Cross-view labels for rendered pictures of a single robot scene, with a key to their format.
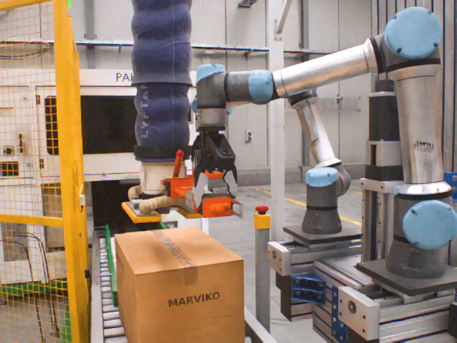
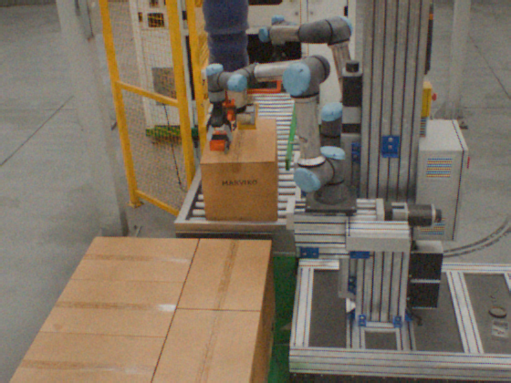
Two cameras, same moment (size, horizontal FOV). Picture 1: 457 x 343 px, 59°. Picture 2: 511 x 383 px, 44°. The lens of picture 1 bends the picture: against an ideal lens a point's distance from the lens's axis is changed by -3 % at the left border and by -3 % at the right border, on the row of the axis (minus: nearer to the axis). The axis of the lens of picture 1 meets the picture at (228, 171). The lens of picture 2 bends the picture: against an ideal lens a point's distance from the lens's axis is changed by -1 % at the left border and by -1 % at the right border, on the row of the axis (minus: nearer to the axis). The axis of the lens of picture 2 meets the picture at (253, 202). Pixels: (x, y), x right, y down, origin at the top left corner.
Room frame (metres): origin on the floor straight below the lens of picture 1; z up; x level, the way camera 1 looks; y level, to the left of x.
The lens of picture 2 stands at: (-1.28, -1.26, 2.42)
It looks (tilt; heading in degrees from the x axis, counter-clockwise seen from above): 30 degrees down; 26
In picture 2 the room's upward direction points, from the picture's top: 4 degrees counter-clockwise
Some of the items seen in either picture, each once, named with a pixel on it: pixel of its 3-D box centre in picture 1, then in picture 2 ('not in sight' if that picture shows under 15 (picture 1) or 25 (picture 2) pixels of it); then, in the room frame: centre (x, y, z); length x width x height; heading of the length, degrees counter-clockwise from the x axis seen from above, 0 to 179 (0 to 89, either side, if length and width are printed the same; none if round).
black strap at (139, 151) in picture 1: (163, 150); not in sight; (1.62, 0.25, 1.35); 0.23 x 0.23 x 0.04
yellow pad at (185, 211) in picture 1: (186, 204); (248, 112); (1.65, 0.17, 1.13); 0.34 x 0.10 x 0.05; 21
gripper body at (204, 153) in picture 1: (211, 148); (218, 110); (1.08, 0.04, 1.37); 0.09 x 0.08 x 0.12; 20
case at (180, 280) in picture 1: (173, 291); (243, 170); (1.68, 0.25, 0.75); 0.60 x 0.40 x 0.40; 22
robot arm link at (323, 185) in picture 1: (322, 186); (334, 118); (1.54, -0.35, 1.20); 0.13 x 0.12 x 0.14; 148
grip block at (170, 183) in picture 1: (179, 187); (226, 112); (1.38, 0.17, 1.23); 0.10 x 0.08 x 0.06; 111
